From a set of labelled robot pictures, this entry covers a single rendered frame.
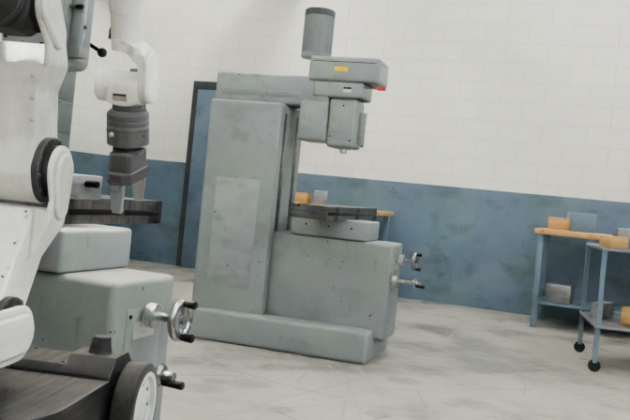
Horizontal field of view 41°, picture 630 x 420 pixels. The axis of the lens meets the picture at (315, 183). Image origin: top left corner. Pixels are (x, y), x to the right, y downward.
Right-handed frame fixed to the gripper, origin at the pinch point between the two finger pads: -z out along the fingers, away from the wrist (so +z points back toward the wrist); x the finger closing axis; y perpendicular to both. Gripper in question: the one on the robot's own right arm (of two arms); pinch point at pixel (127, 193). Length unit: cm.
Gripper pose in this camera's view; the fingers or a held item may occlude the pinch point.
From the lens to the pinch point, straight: 184.4
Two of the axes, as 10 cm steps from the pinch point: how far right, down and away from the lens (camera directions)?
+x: 2.2, -2.3, 9.5
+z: 0.6, -9.7, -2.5
